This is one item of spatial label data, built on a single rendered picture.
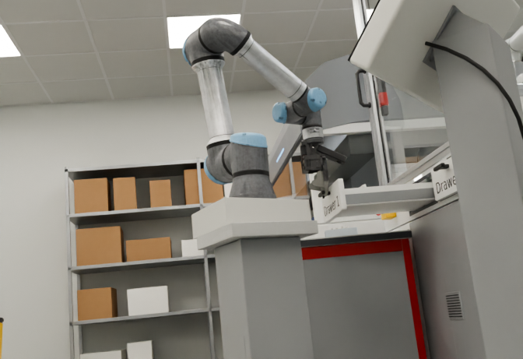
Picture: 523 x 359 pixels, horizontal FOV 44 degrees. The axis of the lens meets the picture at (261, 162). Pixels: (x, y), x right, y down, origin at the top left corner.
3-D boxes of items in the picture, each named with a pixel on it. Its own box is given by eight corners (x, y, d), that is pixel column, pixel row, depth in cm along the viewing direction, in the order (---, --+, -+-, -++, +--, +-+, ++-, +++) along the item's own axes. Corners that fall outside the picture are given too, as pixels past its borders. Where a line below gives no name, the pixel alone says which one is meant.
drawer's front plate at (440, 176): (472, 183, 192) (465, 147, 194) (435, 201, 220) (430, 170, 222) (477, 183, 192) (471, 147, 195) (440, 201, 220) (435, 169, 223)
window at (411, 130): (473, 125, 196) (423, -147, 218) (388, 184, 278) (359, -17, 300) (475, 125, 196) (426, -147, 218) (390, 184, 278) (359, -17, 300)
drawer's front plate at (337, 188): (342, 210, 218) (338, 178, 221) (324, 223, 246) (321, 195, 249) (346, 209, 218) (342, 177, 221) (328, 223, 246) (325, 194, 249)
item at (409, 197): (345, 205, 220) (343, 188, 222) (329, 218, 245) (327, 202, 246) (457, 197, 226) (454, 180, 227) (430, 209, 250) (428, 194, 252)
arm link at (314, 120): (293, 103, 242) (310, 105, 247) (296, 131, 240) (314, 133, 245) (305, 96, 236) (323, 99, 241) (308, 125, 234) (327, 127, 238)
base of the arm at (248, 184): (243, 198, 190) (242, 166, 193) (219, 209, 203) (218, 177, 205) (286, 201, 198) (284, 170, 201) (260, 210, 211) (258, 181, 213)
